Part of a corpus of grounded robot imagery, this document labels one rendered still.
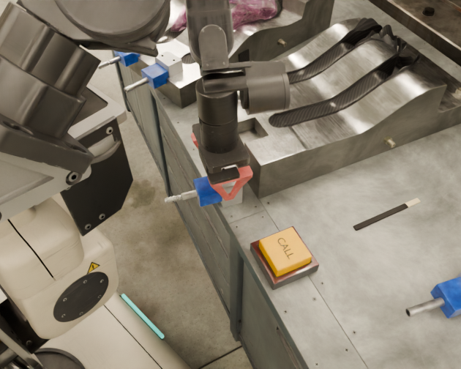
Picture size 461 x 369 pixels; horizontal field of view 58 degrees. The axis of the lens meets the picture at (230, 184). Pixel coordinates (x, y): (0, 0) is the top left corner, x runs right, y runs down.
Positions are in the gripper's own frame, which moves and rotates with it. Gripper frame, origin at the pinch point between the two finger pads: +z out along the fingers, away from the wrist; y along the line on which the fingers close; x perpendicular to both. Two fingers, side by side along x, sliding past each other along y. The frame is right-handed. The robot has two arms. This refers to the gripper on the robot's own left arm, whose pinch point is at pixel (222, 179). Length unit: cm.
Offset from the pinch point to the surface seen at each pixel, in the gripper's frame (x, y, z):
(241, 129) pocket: -6.3, 8.2, -2.5
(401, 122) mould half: -34.9, 0.5, -2.0
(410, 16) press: -71, 47, 7
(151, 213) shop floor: 14, 63, 83
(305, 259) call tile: -7.3, -18.2, 1.4
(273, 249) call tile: -3.4, -15.1, 1.2
